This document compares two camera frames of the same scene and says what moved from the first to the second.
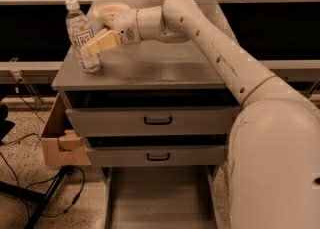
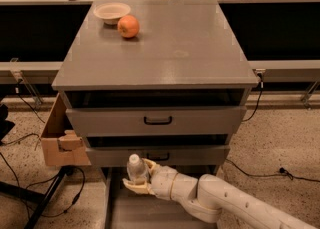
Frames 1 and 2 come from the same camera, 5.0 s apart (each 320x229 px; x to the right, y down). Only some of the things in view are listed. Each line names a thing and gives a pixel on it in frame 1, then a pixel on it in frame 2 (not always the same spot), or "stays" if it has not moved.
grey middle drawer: (158, 156) stays
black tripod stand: (28, 194) stays
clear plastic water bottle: (81, 34) -> (137, 170)
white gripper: (126, 25) -> (163, 181)
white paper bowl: (105, 12) stays
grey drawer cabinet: (151, 105) stays
